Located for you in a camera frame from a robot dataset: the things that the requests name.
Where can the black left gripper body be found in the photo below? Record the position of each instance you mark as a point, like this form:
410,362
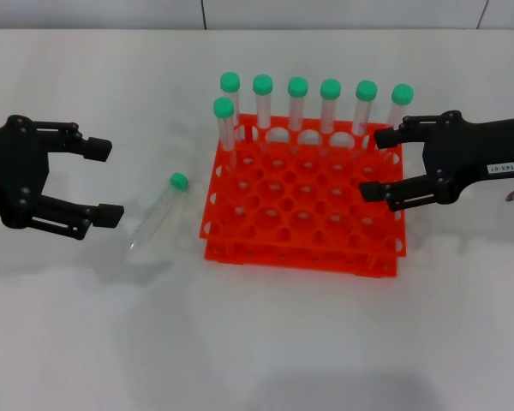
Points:
13,171

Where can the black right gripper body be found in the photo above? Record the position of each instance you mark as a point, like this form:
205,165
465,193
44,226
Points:
475,145

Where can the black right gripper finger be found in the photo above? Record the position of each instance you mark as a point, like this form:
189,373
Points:
387,138
372,192

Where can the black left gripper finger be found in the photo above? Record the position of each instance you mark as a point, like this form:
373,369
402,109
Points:
107,216
98,149

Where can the green capped clear test tube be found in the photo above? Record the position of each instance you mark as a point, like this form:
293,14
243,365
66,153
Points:
223,107
230,81
330,88
262,84
297,86
366,90
178,181
402,94

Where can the orange test tube rack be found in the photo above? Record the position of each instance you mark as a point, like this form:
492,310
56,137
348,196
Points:
304,205

